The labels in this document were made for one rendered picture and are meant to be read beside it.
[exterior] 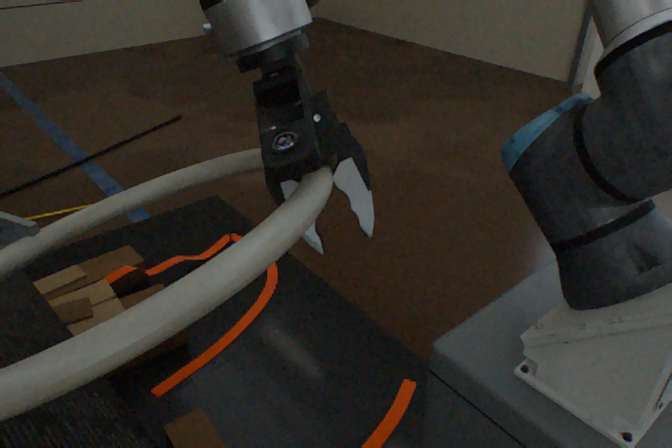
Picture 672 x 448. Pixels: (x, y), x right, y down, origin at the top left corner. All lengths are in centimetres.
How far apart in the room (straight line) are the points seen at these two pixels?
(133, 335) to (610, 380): 64
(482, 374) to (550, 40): 460
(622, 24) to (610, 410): 50
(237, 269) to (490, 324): 67
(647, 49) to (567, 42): 452
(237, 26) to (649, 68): 47
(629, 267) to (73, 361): 67
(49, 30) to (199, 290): 585
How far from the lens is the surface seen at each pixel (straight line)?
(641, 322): 75
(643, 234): 83
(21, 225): 81
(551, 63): 534
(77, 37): 624
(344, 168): 52
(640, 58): 74
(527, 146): 81
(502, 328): 99
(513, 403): 88
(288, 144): 44
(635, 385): 82
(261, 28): 49
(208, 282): 37
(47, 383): 38
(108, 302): 208
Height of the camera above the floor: 150
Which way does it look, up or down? 33 degrees down
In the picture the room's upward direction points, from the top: straight up
